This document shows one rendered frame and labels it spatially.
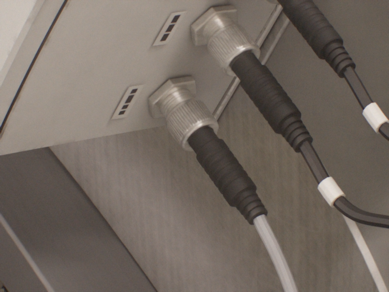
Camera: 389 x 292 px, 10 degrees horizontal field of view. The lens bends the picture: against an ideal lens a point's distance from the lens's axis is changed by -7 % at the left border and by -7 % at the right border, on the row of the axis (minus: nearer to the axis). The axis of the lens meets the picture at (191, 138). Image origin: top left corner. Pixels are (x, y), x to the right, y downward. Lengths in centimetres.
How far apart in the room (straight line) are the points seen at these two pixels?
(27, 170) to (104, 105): 12
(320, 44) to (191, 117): 7
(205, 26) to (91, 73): 4
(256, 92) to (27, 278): 15
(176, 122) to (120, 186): 10
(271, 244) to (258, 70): 6
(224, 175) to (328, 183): 5
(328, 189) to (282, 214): 7
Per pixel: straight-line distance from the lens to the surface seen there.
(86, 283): 91
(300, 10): 79
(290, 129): 80
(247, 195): 83
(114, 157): 93
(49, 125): 83
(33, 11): 77
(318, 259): 85
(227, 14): 83
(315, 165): 80
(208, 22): 82
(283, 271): 82
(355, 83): 78
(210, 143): 83
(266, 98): 81
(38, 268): 91
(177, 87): 84
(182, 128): 84
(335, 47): 78
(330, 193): 79
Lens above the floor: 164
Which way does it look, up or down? 8 degrees down
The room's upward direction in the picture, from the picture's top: 3 degrees counter-clockwise
